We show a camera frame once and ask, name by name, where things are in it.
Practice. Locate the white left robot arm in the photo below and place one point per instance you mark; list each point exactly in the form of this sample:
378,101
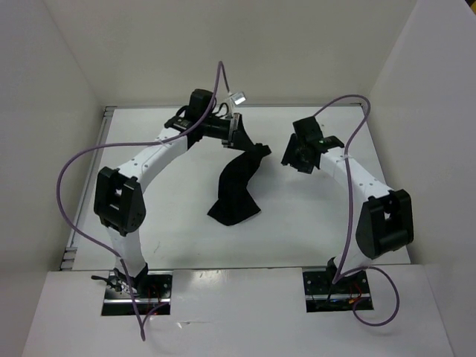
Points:
119,195

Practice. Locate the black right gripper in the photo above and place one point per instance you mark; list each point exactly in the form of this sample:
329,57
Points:
290,155

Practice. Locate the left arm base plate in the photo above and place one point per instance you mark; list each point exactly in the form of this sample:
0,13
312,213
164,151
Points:
155,296

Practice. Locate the black skirt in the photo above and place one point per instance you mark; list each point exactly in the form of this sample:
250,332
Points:
234,203

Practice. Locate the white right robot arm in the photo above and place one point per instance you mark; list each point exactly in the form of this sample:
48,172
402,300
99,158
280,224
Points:
380,219

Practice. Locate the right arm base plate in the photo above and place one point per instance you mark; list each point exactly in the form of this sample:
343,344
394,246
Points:
322,296

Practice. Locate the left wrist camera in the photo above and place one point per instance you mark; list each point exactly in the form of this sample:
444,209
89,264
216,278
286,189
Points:
236,98

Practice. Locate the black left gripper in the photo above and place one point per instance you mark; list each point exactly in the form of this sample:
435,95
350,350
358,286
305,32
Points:
236,136

